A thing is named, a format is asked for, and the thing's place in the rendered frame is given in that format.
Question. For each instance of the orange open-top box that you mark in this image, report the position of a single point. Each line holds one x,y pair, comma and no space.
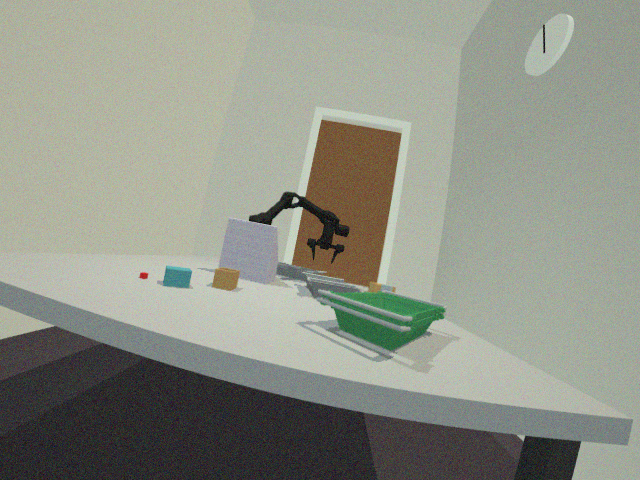
225,278

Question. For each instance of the teal rectangular block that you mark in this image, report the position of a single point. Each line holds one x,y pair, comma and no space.
177,277

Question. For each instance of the tan rectangular block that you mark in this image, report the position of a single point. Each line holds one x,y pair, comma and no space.
375,287

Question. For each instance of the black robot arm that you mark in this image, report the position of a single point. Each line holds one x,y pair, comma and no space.
326,217

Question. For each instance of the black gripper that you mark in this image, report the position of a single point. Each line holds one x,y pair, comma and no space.
326,240

